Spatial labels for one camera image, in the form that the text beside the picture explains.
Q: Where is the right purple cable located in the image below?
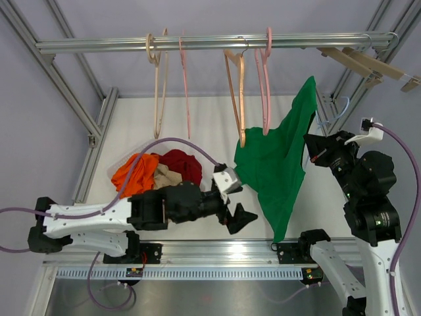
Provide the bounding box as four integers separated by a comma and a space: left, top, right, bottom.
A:
371, 122, 421, 316

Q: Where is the pink wire hanger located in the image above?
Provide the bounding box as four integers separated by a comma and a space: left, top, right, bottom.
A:
178, 30, 191, 139

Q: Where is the beige t shirt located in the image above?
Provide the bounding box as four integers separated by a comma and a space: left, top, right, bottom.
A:
153, 164, 182, 190

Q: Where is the green t shirt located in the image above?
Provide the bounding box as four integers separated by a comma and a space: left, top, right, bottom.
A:
234, 76, 317, 243

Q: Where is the purple cable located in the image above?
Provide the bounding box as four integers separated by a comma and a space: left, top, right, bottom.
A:
0, 137, 222, 253
371, 122, 421, 316

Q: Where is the white cable duct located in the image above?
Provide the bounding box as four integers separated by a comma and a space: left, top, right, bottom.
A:
56, 267, 303, 280

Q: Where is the front aluminium rail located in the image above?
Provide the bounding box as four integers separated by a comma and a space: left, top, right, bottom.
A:
42, 238, 362, 267

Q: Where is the aluminium hanging rail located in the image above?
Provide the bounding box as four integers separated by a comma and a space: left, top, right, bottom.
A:
35, 32, 399, 54

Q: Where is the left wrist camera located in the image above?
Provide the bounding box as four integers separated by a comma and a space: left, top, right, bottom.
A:
212, 164, 243, 203

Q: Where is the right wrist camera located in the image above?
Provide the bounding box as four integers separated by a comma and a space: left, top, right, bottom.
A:
344, 117, 384, 146

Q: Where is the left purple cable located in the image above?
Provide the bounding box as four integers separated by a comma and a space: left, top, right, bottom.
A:
0, 137, 222, 253

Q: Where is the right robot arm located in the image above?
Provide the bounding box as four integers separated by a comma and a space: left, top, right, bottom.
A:
297, 128, 408, 315

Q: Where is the white plastic basket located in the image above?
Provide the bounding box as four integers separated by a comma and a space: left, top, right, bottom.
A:
106, 151, 137, 180

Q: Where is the pink plastic hanger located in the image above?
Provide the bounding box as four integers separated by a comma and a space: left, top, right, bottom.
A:
254, 27, 272, 136

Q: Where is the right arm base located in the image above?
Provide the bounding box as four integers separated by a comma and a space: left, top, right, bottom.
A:
270, 229, 331, 286

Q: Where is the orange t shirt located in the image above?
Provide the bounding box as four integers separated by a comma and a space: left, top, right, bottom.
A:
111, 153, 159, 199

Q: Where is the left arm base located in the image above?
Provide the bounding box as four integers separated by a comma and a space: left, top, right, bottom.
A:
103, 231, 162, 286

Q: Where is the wooden clip hanger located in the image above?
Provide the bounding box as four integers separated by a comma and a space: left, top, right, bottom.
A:
342, 47, 420, 93
316, 33, 390, 88

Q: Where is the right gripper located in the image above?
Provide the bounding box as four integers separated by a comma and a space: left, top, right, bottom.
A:
305, 130, 361, 200

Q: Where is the blue hanger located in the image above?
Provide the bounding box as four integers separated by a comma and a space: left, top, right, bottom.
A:
308, 96, 350, 136

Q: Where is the red t shirt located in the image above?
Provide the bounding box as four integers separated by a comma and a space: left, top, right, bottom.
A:
159, 149, 203, 186

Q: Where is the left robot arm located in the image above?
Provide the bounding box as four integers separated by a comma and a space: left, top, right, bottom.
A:
28, 181, 258, 263

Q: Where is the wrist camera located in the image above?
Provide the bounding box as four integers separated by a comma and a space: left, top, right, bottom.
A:
344, 117, 384, 146
212, 164, 243, 203

